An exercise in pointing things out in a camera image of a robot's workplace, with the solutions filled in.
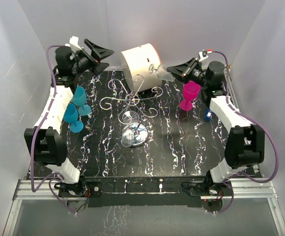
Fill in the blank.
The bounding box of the small blue object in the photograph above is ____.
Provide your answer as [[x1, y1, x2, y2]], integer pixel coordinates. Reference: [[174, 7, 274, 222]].
[[204, 109, 213, 121]]

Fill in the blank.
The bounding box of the white round box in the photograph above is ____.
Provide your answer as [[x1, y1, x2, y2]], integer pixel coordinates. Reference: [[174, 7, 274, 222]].
[[120, 43, 162, 92]]

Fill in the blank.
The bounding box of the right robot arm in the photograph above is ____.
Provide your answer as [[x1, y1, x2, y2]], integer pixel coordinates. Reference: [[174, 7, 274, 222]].
[[167, 58, 265, 196]]

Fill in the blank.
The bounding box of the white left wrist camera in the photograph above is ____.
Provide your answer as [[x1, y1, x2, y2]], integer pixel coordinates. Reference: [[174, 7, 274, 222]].
[[65, 36, 82, 53]]

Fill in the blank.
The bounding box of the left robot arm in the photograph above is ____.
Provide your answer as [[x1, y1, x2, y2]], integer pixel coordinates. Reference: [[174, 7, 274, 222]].
[[24, 36, 114, 196]]

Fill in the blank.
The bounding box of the chrome wine glass rack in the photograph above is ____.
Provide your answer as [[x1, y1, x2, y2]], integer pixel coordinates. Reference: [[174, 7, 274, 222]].
[[99, 74, 163, 148]]

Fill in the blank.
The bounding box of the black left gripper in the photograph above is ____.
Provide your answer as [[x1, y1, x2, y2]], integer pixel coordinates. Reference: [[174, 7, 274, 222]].
[[72, 40, 115, 76]]

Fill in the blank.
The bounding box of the blue wine glass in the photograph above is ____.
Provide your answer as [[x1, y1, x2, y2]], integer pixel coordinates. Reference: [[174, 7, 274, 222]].
[[72, 86, 91, 116], [63, 103, 84, 133]]

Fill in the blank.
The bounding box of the purple cable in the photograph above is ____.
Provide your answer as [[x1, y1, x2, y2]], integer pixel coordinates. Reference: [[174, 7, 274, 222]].
[[206, 50, 281, 214], [29, 45, 89, 214]]

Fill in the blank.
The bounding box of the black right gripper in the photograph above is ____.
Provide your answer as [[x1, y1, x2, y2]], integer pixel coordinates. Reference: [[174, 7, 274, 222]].
[[167, 58, 210, 89]]

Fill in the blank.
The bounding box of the aluminium table frame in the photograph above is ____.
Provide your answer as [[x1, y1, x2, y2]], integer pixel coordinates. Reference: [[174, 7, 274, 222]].
[[2, 65, 285, 236]]

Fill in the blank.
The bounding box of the pink wine glass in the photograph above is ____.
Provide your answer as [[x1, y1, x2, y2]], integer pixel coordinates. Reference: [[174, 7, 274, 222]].
[[180, 81, 201, 111]]

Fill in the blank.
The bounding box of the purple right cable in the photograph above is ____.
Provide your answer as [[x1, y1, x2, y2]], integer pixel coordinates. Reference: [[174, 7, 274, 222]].
[[206, 50, 281, 214]]

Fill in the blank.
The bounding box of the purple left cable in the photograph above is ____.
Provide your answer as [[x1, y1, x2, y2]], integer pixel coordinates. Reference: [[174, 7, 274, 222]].
[[29, 45, 89, 214]]

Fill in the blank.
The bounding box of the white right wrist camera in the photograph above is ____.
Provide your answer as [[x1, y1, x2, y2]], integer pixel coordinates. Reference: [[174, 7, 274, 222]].
[[196, 49, 212, 62]]

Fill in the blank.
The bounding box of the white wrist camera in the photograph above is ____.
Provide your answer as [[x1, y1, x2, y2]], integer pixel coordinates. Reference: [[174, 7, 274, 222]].
[[196, 49, 212, 62], [65, 36, 82, 53]]

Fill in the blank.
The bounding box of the clear fluted champagne glass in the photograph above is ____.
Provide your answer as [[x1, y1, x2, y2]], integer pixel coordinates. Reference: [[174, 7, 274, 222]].
[[121, 110, 139, 148]]

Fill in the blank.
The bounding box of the clear ribbed tumbler glass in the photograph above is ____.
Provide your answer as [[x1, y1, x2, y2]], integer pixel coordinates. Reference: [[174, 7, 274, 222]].
[[148, 64, 175, 82]]

